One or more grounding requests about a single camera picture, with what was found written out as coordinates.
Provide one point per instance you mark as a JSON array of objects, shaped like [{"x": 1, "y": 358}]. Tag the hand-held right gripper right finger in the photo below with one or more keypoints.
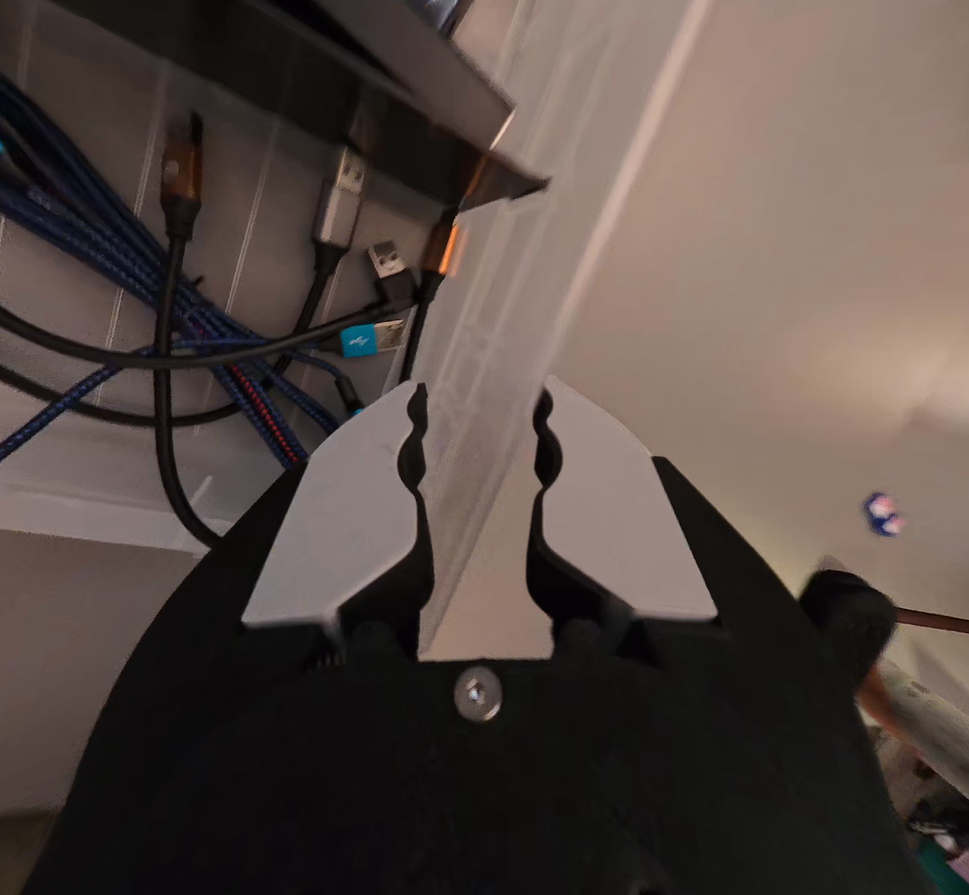
[{"x": 621, "y": 524}]

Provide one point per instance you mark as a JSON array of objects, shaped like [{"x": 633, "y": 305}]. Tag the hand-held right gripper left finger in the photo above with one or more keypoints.
[{"x": 333, "y": 532}]

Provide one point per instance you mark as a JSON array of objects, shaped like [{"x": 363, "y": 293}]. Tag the clear plastic bin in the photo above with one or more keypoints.
[{"x": 530, "y": 267}]

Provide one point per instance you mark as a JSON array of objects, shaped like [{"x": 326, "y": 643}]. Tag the small blue white object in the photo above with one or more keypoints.
[{"x": 882, "y": 515}]

